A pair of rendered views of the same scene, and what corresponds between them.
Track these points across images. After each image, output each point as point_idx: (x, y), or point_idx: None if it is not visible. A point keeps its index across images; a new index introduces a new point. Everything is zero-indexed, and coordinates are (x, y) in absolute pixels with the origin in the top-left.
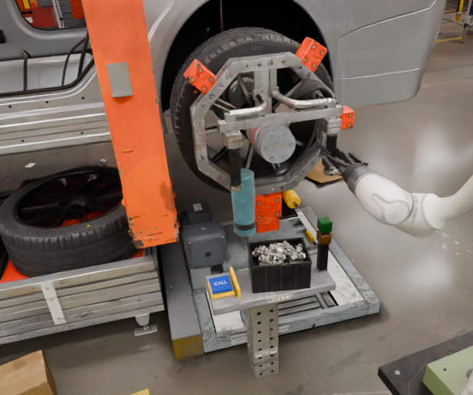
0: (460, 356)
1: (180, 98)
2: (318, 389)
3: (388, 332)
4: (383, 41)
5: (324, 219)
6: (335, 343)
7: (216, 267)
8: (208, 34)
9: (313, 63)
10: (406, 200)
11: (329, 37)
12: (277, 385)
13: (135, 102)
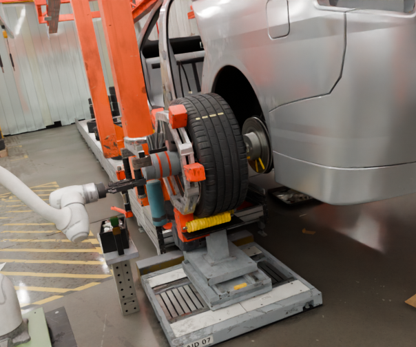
0: (41, 319)
1: None
2: (107, 333)
3: None
4: (297, 124)
5: (113, 217)
6: (145, 337)
7: None
8: None
9: (171, 122)
10: (51, 196)
11: (264, 110)
12: (113, 317)
13: (123, 122)
